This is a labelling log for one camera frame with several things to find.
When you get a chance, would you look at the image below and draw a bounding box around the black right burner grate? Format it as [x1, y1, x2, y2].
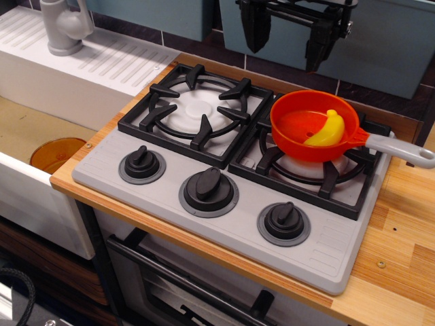
[228, 108, 390, 221]

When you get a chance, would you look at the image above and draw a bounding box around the black stove knob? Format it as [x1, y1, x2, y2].
[179, 166, 239, 219]
[257, 202, 311, 247]
[118, 145, 167, 185]

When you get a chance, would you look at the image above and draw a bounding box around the grey toy faucet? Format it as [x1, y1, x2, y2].
[39, 0, 94, 56]

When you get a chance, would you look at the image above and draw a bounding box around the right teal cabinet box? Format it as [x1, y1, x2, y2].
[220, 1, 434, 99]

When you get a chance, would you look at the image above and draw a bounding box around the orange toy pan grey handle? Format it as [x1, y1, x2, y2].
[270, 90, 434, 169]

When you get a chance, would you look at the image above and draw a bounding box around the left teal cabinet box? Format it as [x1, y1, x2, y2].
[87, 1, 214, 41]

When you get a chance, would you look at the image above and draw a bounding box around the toy oven door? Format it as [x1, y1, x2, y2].
[106, 228, 338, 325]

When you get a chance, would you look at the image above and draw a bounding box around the yellow toy banana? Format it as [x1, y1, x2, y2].
[304, 109, 345, 147]

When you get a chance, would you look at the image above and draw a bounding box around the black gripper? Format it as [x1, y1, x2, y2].
[235, 0, 353, 73]

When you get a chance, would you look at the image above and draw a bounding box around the orange plastic plate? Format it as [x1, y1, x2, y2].
[30, 137, 86, 175]

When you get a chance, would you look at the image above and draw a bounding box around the black burner grate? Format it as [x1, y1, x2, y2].
[118, 64, 273, 169]
[228, 108, 390, 221]

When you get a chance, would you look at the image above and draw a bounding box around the black right stove knob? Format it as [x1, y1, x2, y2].
[257, 202, 311, 247]

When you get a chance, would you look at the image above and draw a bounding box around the black braided cable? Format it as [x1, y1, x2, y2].
[0, 267, 37, 326]

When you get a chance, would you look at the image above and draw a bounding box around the wooden counter top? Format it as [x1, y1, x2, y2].
[50, 52, 435, 326]

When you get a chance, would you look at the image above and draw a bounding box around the black left burner grate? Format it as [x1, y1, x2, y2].
[118, 64, 273, 169]

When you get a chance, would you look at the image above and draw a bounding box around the black oven door handle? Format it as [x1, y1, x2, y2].
[107, 229, 275, 325]

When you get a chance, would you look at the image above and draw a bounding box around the white toy sink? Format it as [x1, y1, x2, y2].
[1, 6, 178, 260]

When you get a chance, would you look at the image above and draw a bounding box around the black middle stove knob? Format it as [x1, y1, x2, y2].
[179, 166, 239, 219]

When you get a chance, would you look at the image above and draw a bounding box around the black left stove knob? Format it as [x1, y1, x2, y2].
[118, 145, 167, 185]

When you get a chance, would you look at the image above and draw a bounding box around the teal cabinet box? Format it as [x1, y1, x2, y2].
[220, 1, 434, 99]
[87, 1, 214, 41]

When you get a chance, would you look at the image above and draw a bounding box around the grey toy stove top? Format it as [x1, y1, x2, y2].
[72, 64, 390, 295]

